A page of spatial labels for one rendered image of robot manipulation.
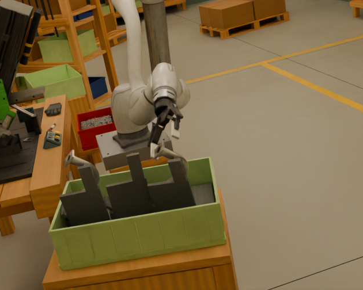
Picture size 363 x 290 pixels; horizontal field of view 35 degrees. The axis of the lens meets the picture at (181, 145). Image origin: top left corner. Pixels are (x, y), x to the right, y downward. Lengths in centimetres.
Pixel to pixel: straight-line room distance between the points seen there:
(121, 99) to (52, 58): 333
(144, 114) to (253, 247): 148
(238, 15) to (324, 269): 620
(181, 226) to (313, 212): 185
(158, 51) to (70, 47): 312
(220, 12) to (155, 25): 623
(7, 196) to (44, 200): 17
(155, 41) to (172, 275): 112
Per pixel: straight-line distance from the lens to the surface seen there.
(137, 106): 229
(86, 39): 601
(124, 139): 280
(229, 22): 890
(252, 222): 374
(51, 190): 263
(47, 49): 602
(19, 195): 267
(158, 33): 266
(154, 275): 209
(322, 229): 361
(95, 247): 211
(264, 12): 922
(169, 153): 199
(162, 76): 220
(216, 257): 204
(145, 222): 205
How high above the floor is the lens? 192
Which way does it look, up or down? 22 degrees down
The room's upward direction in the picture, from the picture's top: 11 degrees counter-clockwise
